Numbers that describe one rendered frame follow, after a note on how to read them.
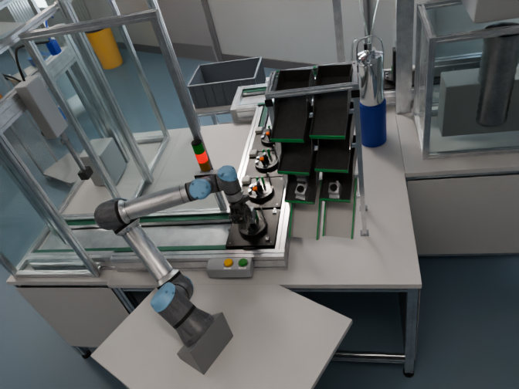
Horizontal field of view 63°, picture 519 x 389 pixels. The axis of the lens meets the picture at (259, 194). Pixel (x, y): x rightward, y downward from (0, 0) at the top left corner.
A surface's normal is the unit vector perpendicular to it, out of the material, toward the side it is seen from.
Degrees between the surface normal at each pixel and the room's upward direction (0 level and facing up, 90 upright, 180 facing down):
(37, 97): 90
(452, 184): 90
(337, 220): 45
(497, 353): 0
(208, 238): 0
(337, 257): 0
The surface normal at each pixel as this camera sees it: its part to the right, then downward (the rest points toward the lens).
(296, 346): -0.20, -0.73
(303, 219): -0.36, -0.04
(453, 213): -0.15, 0.67
